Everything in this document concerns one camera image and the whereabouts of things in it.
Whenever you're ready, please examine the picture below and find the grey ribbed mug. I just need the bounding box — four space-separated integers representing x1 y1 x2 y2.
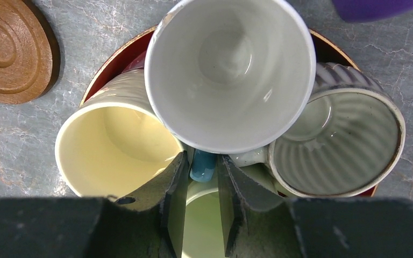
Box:
231 62 405 198

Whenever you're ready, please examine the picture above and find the brown wooden coaster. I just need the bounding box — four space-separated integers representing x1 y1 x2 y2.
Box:
0 1 61 104

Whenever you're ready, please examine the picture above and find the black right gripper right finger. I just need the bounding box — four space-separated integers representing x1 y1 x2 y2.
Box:
217 155 413 257

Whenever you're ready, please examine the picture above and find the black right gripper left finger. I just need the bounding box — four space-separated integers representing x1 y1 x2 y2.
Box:
0 152 189 257

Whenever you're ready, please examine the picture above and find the red round tray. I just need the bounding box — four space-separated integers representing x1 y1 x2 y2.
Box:
80 25 378 198

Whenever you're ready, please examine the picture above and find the blue white cup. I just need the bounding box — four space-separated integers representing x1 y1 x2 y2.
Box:
144 1 316 182

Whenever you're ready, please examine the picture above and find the purple plastic object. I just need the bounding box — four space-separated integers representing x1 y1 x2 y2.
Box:
331 0 413 23

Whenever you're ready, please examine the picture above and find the cream ribbed mug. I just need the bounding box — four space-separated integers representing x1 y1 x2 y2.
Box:
55 69 188 197

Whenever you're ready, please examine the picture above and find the pale green cup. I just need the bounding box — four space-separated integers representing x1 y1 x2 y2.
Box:
181 164 277 257

